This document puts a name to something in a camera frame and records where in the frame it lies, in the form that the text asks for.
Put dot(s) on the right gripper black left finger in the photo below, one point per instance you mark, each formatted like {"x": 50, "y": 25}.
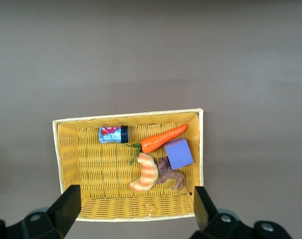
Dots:
{"x": 61, "y": 214}

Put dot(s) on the purple foam block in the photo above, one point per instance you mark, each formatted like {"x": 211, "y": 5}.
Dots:
{"x": 179, "y": 154}

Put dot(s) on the toy croissant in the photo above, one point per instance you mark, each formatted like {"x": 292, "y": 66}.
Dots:
{"x": 147, "y": 174}

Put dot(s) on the yellow wicker basket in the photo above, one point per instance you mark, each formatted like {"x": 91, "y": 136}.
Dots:
{"x": 96, "y": 169}

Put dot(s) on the orange toy carrot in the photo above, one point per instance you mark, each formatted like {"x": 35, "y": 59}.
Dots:
{"x": 161, "y": 139}

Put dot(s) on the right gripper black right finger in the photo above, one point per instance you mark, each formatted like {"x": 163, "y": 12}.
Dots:
{"x": 208, "y": 219}

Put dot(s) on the small jar with black lid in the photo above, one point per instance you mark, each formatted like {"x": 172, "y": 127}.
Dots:
{"x": 111, "y": 135}

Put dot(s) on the brown toy lion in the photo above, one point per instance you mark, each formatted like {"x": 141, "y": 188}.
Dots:
{"x": 174, "y": 176}

